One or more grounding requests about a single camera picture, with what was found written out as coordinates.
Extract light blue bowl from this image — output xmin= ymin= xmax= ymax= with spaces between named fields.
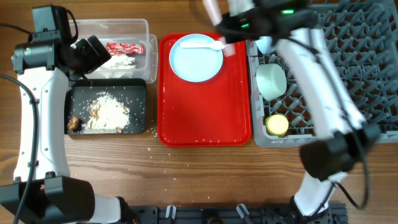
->
xmin=255 ymin=36 xmax=278 ymax=55

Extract red snack wrapper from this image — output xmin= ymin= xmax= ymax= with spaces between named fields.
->
xmin=105 ymin=42 xmax=145 ymax=55

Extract white plastic spoon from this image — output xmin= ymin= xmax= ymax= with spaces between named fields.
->
xmin=180 ymin=40 xmax=225 ymax=50

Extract mint green bowl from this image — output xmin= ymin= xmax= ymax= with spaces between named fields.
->
xmin=256 ymin=63 xmax=287 ymax=101

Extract rice and food leftovers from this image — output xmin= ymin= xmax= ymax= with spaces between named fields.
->
xmin=67 ymin=91 xmax=130 ymax=134

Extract light blue plate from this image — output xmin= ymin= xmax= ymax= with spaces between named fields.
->
xmin=169 ymin=34 xmax=224 ymax=83

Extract yellow plastic cup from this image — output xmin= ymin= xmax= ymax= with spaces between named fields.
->
xmin=265 ymin=114 xmax=289 ymax=136

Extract white plastic fork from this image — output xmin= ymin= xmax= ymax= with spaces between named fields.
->
xmin=223 ymin=44 xmax=235 ymax=57

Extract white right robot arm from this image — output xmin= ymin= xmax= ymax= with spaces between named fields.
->
xmin=203 ymin=1 xmax=381 ymax=223

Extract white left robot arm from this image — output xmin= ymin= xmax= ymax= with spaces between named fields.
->
xmin=1 ymin=5 xmax=132 ymax=223

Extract grey dishwasher rack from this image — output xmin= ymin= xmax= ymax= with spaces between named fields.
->
xmin=246 ymin=0 xmax=397 ymax=147

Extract clear plastic bin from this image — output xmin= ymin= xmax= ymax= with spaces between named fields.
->
xmin=70 ymin=19 xmax=158 ymax=83

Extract black plastic tray bin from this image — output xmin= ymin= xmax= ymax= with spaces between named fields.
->
xmin=65 ymin=78 xmax=146 ymax=136

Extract red serving tray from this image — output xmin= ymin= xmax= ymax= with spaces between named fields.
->
xmin=157 ymin=33 xmax=252 ymax=147

